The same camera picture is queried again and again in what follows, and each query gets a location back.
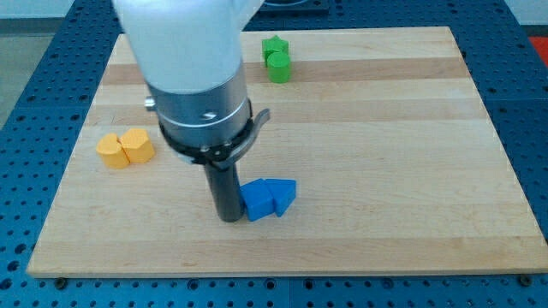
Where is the yellow heart block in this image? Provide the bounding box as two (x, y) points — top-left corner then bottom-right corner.
(96, 133), (129, 169)

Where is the green cylinder block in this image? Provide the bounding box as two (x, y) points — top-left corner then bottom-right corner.
(266, 51), (291, 83)

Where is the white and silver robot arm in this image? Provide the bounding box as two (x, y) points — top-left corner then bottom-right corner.
(113, 0), (270, 169)

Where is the yellow hexagon block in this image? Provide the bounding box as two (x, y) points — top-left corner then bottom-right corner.
(119, 128), (156, 163)

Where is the blue triangle block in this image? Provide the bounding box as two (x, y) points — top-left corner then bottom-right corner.
(265, 179), (296, 217)

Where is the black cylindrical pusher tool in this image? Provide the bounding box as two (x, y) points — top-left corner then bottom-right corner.
(204, 164), (245, 222)

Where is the blue cube block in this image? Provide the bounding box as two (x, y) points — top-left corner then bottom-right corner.
(240, 179), (275, 222)

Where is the green star block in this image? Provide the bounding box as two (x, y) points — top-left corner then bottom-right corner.
(261, 35), (289, 66)

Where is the wooden board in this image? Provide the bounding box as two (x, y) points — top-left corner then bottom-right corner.
(27, 27), (547, 278)

